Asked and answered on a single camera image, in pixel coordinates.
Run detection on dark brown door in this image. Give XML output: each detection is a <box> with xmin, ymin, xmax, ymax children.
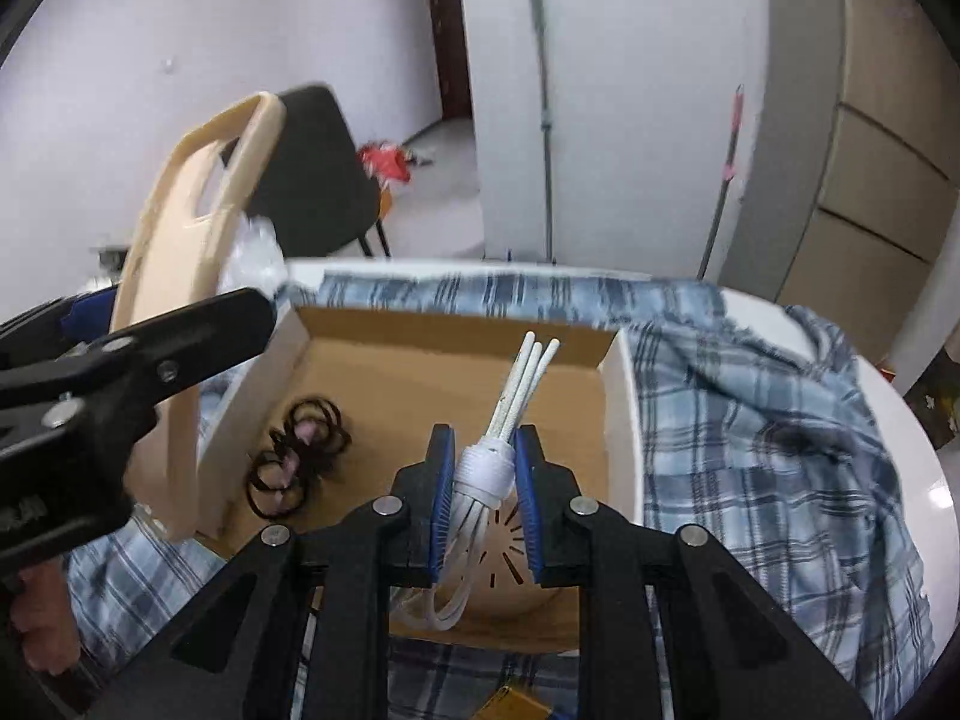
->
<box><xmin>423</xmin><ymin>0</ymin><xmax>475</xmax><ymax>122</ymax></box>

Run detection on red bag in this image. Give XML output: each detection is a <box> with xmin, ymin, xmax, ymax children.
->
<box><xmin>355</xmin><ymin>140</ymin><xmax>434</xmax><ymax>185</ymax></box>

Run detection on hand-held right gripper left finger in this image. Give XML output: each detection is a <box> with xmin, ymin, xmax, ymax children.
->
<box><xmin>88</xmin><ymin>424</ymin><xmax>457</xmax><ymax>720</ymax></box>

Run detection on clear plastic bag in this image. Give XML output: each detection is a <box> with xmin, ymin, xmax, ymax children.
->
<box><xmin>217</xmin><ymin>214</ymin><xmax>290</xmax><ymax>308</ymax></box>

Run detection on dark patterned object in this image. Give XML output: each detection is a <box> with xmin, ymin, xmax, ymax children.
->
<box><xmin>876</xmin><ymin>349</ymin><xmax>960</xmax><ymax>455</ymax></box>

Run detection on wooden wardrobe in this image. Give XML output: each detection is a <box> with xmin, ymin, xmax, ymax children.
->
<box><xmin>772</xmin><ymin>0</ymin><xmax>960</xmax><ymax>350</ymax></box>

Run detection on black chair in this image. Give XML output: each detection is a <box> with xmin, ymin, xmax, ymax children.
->
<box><xmin>219</xmin><ymin>84</ymin><xmax>392</xmax><ymax>259</ymax></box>

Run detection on yellow flat object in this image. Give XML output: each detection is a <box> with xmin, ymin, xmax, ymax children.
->
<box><xmin>474</xmin><ymin>684</ymin><xmax>571</xmax><ymax>720</ymax></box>

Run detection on white cable bundle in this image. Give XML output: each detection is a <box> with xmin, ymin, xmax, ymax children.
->
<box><xmin>390</xmin><ymin>331</ymin><xmax>562</xmax><ymax>631</ymax></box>

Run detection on beige round slotted object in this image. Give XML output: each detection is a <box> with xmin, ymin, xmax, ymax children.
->
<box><xmin>390</xmin><ymin>491</ymin><xmax>572</xmax><ymax>620</ymax></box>

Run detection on blue plaid shirt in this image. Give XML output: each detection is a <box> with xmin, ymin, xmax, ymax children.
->
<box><xmin>64</xmin><ymin>270</ymin><xmax>937</xmax><ymax>720</ymax></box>

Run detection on person's left hand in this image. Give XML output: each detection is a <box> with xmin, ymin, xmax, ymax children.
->
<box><xmin>9</xmin><ymin>561</ymin><xmax>82</xmax><ymax>677</ymax></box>

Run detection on broom with pink grip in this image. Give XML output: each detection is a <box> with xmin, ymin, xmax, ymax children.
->
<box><xmin>696</xmin><ymin>85</ymin><xmax>746</xmax><ymax>282</ymax></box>

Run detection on beige phone case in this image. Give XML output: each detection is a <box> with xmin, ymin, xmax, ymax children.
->
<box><xmin>109</xmin><ymin>91</ymin><xmax>288</xmax><ymax>543</ymax></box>

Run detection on grey mop pole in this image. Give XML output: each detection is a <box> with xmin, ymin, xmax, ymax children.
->
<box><xmin>526</xmin><ymin>0</ymin><xmax>557</xmax><ymax>263</ymax></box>

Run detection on black hair ties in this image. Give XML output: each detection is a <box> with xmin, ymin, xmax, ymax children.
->
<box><xmin>245</xmin><ymin>394</ymin><xmax>353</xmax><ymax>520</ymax></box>

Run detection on cardboard box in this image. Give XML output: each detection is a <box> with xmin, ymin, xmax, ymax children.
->
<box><xmin>196</xmin><ymin>304</ymin><xmax>644</xmax><ymax>653</ymax></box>

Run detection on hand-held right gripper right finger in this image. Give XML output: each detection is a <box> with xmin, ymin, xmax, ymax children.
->
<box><xmin>513</xmin><ymin>424</ymin><xmax>875</xmax><ymax>720</ymax></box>

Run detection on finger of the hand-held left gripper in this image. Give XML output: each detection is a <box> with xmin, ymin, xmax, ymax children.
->
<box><xmin>0</xmin><ymin>288</ymin><xmax>275</xmax><ymax>466</ymax></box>
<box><xmin>0</xmin><ymin>292</ymin><xmax>115</xmax><ymax>372</ymax></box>

